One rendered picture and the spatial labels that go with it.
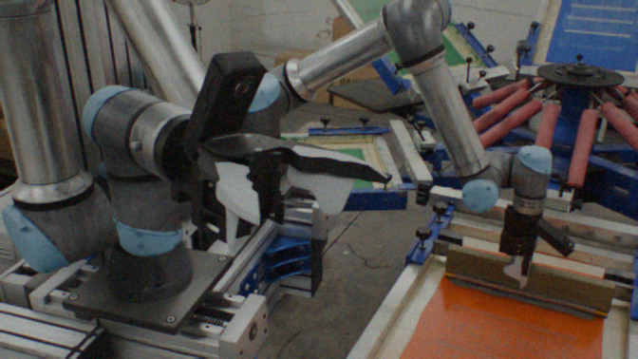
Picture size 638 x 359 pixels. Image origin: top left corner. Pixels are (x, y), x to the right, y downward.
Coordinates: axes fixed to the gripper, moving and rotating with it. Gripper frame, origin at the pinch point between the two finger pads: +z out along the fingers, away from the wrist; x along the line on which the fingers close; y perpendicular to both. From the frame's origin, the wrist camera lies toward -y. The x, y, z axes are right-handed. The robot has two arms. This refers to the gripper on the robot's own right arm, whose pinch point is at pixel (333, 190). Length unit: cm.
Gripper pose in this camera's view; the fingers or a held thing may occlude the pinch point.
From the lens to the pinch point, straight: 47.4
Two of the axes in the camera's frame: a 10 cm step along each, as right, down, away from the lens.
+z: 7.3, 3.0, -6.2
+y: -1.0, 9.3, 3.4
